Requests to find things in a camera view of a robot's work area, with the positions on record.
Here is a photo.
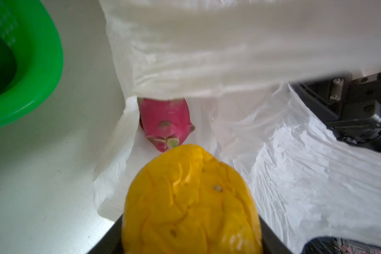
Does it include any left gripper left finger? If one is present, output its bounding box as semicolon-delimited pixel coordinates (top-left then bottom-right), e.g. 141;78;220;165
88;215;124;254

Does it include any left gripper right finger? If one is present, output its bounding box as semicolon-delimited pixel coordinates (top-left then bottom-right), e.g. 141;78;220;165
259;217;292;254

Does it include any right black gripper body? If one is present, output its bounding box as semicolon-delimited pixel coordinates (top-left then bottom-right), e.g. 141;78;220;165
291;72;381;152

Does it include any yellow pear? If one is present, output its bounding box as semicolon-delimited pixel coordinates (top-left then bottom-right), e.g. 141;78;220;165
121;145;264;254

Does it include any pink dragon fruit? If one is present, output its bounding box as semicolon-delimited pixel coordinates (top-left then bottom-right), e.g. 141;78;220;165
137;98;195;153

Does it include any white plastic grocery bag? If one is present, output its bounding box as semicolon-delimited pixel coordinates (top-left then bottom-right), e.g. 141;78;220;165
94;1;381;254

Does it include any green plastic basket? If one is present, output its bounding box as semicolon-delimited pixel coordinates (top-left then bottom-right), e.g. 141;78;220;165
0;0;63;127

